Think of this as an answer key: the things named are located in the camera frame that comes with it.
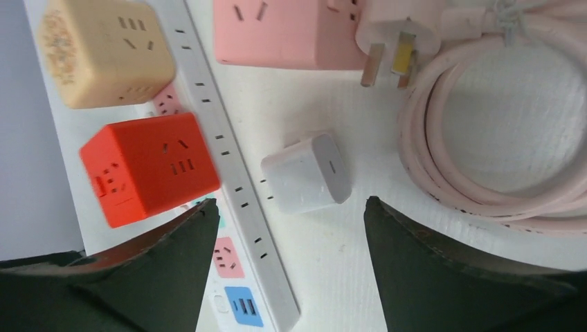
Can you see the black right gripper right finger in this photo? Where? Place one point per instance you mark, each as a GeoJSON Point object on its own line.
{"type": "Point", "coordinates": [428, 281]}

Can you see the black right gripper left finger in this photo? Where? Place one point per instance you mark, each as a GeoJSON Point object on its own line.
{"type": "Point", "coordinates": [153, 282]}

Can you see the white multicolour power strip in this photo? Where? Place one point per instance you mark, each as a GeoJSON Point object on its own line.
{"type": "Point", "coordinates": [260, 301]}

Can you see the orange-red cube socket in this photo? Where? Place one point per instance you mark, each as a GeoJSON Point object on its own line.
{"type": "Point", "coordinates": [141, 168]}

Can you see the white usb charger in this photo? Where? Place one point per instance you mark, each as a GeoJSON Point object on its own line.
{"type": "Point", "coordinates": [307, 175]}

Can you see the beige cube socket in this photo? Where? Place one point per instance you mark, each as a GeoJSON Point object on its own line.
{"type": "Point", "coordinates": [105, 53]}

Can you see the pink cube socket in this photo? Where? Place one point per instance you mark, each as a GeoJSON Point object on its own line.
{"type": "Point", "coordinates": [291, 34]}

